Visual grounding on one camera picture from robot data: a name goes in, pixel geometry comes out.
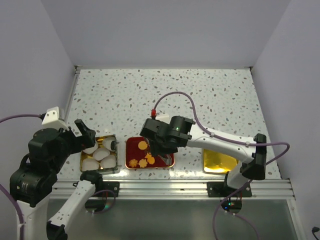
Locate round yellow biscuit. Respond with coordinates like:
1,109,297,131
138,140,148,151

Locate black sandwich cookie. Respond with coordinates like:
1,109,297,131
108,140,117,152

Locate orange leaf cookie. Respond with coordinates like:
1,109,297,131
145,153,155,165

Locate yellow flower cookie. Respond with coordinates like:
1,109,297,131
138,158,148,168

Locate yellow swirl cookie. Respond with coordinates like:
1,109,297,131
128,159,138,168

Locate silver metal tongs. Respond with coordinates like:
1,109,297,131
148,141,172,166

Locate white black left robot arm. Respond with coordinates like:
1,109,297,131
9,119,104,240

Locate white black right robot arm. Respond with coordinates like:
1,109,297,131
140,116,267,197

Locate white paper cupcake liner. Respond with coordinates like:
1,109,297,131
102,137,117,151
83,142,99,155
81,158,100,172
92,147,110,161
100,155,117,169

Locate green christmas cookie tin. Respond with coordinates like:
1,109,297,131
80,134,119,174

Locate red lacquer tray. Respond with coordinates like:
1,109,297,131
125,137,175,170

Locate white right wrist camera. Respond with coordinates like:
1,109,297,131
155,112,170,122

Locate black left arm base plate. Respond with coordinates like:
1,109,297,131
93,181,120,198

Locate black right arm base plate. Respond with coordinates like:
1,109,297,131
206,181,253,198

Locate aluminium table frame rail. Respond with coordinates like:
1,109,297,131
47,65,298,201

